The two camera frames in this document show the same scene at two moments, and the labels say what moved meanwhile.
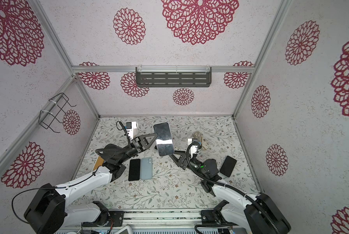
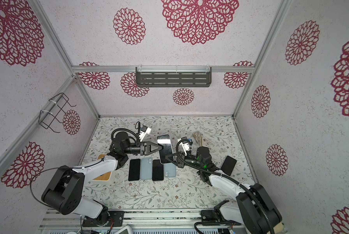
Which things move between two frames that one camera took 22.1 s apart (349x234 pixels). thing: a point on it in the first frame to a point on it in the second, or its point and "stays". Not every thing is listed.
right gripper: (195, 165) stays
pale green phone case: (146, 168) stays
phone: (134, 171) stays
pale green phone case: (163, 130) to (169, 169)
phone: (165, 147) to (157, 170)
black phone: (228, 166) stays
